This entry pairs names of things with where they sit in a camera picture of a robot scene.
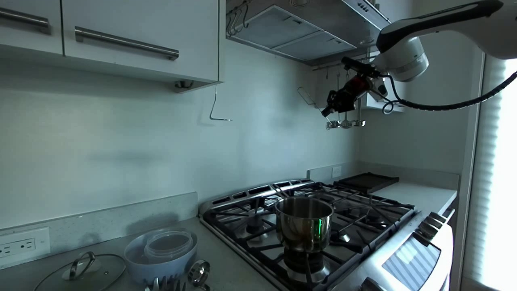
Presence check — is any stainless steel range hood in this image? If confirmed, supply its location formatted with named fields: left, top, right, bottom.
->
left=224, top=0, right=392, bottom=67

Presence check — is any L-shaped metal wall hook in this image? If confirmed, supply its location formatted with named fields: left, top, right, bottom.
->
left=208, top=93, right=234, bottom=124

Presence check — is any stainless steel gas stove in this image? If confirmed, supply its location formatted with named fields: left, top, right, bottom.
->
left=197, top=176, right=457, bottom=291

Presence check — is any white window blind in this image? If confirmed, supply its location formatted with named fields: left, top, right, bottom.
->
left=462, top=53, right=517, bottom=291

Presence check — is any long metal cabinet handle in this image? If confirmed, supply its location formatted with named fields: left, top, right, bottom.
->
left=72, top=25, right=181, bottom=61

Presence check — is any white wall power outlet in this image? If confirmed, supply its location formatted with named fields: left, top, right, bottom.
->
left=0, top=224, right=51, bottom=271

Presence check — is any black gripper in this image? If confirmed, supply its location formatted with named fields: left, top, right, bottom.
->
left=319, top=71, right=376, bottom=117

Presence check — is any glass pot lid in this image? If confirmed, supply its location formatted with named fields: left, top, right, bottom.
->
left=32, top=250, right=129, bottom=291

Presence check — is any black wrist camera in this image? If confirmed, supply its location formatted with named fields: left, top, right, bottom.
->
left=340, top=54, right=381, bottom=77

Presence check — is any stainless steel pot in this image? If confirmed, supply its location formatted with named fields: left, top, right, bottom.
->
left=274, top=195, right=336, bottom=273

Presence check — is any small round metal utensil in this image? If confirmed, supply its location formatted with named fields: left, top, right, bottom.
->
left=185, top=258, right=213, bottom=287

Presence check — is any narrow white cabinet door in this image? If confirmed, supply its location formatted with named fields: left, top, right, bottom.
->
left=0, top=0, right=64, bottom=56

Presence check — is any wide white cabinet door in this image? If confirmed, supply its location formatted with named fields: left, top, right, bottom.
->
left=59, top=0, right=223, bottom=83

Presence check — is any white bowl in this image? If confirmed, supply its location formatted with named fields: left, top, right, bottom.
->
left=124, top=226, right=198, bottom=284

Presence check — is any metal utensil cluster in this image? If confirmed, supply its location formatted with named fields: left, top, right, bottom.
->
left=143, top=274, right=187, bottom=291

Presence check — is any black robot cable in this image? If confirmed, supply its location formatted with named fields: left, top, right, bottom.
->
left=379, top=69, right=517, bottom=116

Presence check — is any black griddle plate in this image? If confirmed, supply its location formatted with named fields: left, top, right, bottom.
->
left=332, top=171, right=400, bottom=195

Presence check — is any short metal cabinet handle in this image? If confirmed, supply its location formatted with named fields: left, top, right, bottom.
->
left=0, top=6, right=53, bottom=35

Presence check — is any wire hanger on hood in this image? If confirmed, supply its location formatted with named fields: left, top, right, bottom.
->
left=224, top=0, right=255, bottom=37

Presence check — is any small under-cabinet fitting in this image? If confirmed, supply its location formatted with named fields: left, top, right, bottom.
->
left=172, top=79, right=197, bottom=92

